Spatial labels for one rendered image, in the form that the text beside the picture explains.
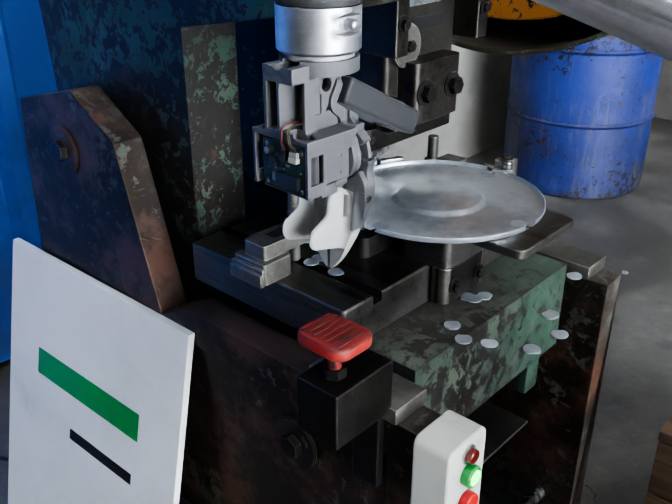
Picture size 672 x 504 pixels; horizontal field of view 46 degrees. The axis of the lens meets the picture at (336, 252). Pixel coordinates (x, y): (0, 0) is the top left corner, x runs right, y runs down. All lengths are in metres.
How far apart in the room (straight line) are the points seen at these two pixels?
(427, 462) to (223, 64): 0.62
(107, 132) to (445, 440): 0.65
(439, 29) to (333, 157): 0.44
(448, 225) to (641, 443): 1.09
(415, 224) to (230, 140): 0.33
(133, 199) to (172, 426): 0.35
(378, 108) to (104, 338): 0.75
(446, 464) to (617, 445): 1.12
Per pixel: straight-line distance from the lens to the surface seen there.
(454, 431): 0.92
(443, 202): 1.08
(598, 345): 1.34
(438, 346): 1.03
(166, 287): 1.23
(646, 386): 2.20
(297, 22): 0.67
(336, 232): 0.75
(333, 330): 0.83
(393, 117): 0.77
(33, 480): 1.68
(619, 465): 1.93
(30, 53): 2.09
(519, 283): 1.20
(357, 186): 0.73
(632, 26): 0.74
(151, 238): 1.21
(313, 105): 0.69
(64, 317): 1.44
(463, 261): 1.11
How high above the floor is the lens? 1.20
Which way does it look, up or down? 26 degrees down
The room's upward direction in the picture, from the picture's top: straight up
